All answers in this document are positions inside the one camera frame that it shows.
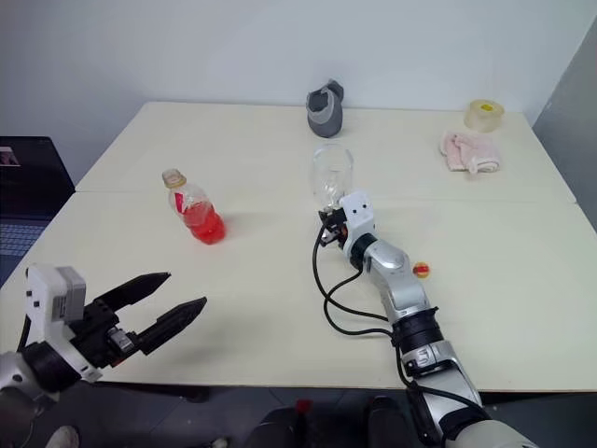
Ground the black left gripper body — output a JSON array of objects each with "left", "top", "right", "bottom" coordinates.
[{"left": 68, "top": 297, "right": 142, "bottom": 371}]

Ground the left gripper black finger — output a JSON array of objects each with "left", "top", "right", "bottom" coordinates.
[
  {"left": 135, "top": 296, "right": 208, "bottom": 357},
  {"left": 94, "top": 272, "right": 172, "bottom": 310}
]

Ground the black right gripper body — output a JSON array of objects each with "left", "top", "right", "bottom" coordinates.
[{"left": 318, "top": 207, "right": 350, "bottom": 249}]

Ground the clear glass cup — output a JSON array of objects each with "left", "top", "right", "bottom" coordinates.
[{"left": 311, "top": 143, "right": 354, "bottom": 211}]

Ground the bottle with red liquid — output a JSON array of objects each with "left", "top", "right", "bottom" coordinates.
[{"left": 161, "top": 167, "right": 228, "bottom": 245}]

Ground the grey cup object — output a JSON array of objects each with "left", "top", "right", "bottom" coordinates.
[{"left": 306, "top": 78, "right": 347, "bottom": 139}]

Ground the dark laptop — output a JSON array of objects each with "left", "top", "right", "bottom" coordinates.
[{"left": 0, "top": 135, "right": 76, "bottom": 287}]

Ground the dark rounded shape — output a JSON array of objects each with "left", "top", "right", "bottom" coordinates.
[
  {"left": 362, "top": 396, "right": 417, "bottom": 448},
  {"left": 245, "top": 405, "right": 300, "bottom": 448}
]

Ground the pink towel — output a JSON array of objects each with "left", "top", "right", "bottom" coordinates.
[{"left": 437, "top": 130, "right": 505, "bottom": 176}]

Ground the clear tape roll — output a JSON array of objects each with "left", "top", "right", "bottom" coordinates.
[{"left": 464, "top": 98, "right": 506, "bottom": 134}]

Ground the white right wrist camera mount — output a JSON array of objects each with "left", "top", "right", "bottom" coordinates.
[{"left": 339, "top": 189, "right": 377, "bottom": 256}]

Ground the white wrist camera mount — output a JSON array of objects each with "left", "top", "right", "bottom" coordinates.
[
  {"left": 22, "top": 263, "right": 104, "bottom": 385},
  {"left": 339, "top": 189, "right": 377, "bottom": 256}
]

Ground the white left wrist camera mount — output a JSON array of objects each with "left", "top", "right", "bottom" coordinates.
[{"left": 22, "top": 263, "right": 104, "bottom": 385}]

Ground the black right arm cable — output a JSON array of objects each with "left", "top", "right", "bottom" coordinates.
[{"left": 311, "top": 224, "right": 484, "bottom": 424}]

